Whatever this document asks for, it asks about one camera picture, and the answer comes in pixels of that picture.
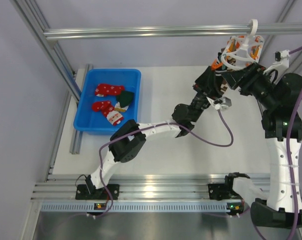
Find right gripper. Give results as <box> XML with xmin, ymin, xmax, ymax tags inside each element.
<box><xmin>221</xmin><ymin>61</ymin><xmax>278</xmax><ymax>109</ymax></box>

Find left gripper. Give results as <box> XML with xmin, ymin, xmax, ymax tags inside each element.
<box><xmin>190</xmin><ymin>65</ymin><xmax>222</xmax><ymax>122</ymax></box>

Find orange clothes peg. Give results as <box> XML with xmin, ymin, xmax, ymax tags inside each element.
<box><xmin>211</xmin><ymin>58</ymin><xmax>223</xmax><ymax>71</ymax></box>

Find white round clip hanger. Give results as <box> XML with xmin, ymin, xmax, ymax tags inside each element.
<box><xmin>220</xmin><ymin>19</ymin><xmax>265</xmax><ymax>71</ymax></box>

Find black striped sock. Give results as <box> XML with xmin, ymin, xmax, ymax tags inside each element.
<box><xmin>211</xmin><ymin>52</ymin><xmax>226</xmax><ymax>96</ymax></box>

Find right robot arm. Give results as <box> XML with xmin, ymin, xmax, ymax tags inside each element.
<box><xmin>222</xmin><ymin>63</ymin><xmax>302</xmax><ymax>229</ymax></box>

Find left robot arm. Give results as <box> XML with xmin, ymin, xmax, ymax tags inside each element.
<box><xmin>85</xmin><ymin>66</ymin><xmax>223</xmax><ymax>199</ymax></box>

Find brown patterned sock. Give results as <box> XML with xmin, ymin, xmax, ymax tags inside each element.
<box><xmin>220</xmin><ymin>58</ymin><xmax>236</xmax><ymax>95</ymax></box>

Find green tree sock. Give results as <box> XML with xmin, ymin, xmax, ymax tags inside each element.
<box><xmin>116</xmin><ymin>90</ymin><xmax>134</xmax><ymax>108</ymax></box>

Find blue plastic bin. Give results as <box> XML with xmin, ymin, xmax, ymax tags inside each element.
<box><xmin>84</xmin><ymin>68</ymin><xmax>141</xmax><ymax>135</ymax></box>

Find red santa sock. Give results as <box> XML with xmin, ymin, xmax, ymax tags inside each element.
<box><xmin>91</xmin><ymin>100</ymin><xmax>124</xmax><ymax>126</ymax></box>

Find red snowflake sock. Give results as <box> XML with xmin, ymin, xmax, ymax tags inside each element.
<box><xmin>94</xmin><ymin>83</ymin><xmax>125</xmax><ymax>97</ymax></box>

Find short aluminium profile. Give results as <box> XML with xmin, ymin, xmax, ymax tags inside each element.
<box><xmin>69</xmin><ymin>64</ymin><xmax>94</xmax><ymax>155</ymax></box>

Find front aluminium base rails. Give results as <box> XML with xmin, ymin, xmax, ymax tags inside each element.
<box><xmin>30</xmin><ymin>173</ymin><xmax>272</xmax><ymax>202</ymax></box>

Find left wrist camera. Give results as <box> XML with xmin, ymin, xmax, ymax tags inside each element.
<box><xmin>207</xmin><ymin>96</ymin><xmax>232</xmax><ymax>111</ymax></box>

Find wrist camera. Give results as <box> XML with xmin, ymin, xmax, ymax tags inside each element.
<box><xmin>207</xmin><ymin>96</ymin><xmax>232</xmax><ymax>111</ymax></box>
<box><xmin>263</xmin><ymin>50</ymin><xmax>290</xmax><ymax>74</ymax></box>

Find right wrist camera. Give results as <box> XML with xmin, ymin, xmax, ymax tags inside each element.
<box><xmin>263</xmin><ymin>50</ymin><xmax>290</xmax><ymax>74</ymax></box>

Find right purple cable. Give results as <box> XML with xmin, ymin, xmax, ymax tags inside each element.
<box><xmin>240</xmin><ymin>42</ymin><xmax>302</xmax><ymax>240</ymax></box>

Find horizontal aluminium rail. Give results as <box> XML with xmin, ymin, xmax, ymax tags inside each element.
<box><xmin>43</xmin><ymin>22</ymin><xmax>302</xmax><ymax>41</ymax></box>

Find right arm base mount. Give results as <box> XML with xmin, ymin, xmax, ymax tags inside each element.
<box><xmin>208</xmin><ymin>183</ymin><xmax>241</xmax><ymax>201</ymax></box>

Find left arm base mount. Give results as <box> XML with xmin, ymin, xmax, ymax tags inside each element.
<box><xmin>75</xmin><ymin>184</ymin><xmax>120</xmax><ymax>200</ymax></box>

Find aluminium frame post left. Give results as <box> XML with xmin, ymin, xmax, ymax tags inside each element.
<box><xmin>11</xmin><ymin>0</ymin><xmax>81</xmax><ymax>103</ymax></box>

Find slotted cable duct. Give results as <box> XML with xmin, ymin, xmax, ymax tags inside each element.
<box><xmin>41</xmin><ymin>201</ymin><xmax>244</xmax><ymax>214</ymax></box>

